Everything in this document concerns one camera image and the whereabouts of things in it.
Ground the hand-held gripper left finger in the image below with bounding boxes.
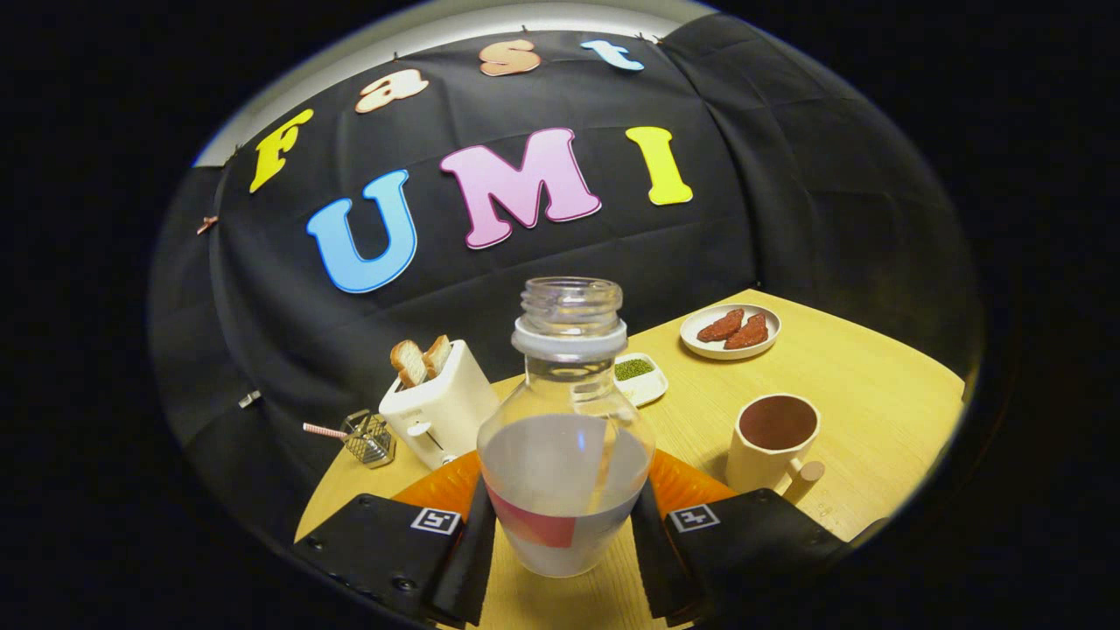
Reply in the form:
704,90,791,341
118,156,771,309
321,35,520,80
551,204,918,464
293,451,498,627

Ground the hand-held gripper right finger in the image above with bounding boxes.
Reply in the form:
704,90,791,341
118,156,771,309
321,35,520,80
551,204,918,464
630,449,850,627

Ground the clear juice bottle red label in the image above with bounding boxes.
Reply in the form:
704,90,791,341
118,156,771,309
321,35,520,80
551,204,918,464
477,276,657,578

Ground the cream cup brown inside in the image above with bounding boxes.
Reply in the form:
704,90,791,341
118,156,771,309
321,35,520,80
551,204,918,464
725,393,826,504

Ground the white toaster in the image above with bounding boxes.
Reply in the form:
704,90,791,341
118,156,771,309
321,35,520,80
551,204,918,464
379,339,500,471

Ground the white divided seed dish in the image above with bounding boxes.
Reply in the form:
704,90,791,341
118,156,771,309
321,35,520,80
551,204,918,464
612,353,669,408

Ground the white round plate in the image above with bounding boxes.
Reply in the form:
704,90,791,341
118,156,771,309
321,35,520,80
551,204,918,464
680,304,782,361

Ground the red sausage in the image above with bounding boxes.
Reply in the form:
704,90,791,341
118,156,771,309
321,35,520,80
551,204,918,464
697,308,746,343
724,313,769,350

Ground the wooden table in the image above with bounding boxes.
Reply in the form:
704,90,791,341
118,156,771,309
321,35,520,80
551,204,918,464
295,289,966,630

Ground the black backdrop cloth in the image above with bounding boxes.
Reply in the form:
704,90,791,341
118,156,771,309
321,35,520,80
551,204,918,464
149,13,981,543

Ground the wire mesh holder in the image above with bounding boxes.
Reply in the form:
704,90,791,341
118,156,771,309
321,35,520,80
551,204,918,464
341,409,396,469

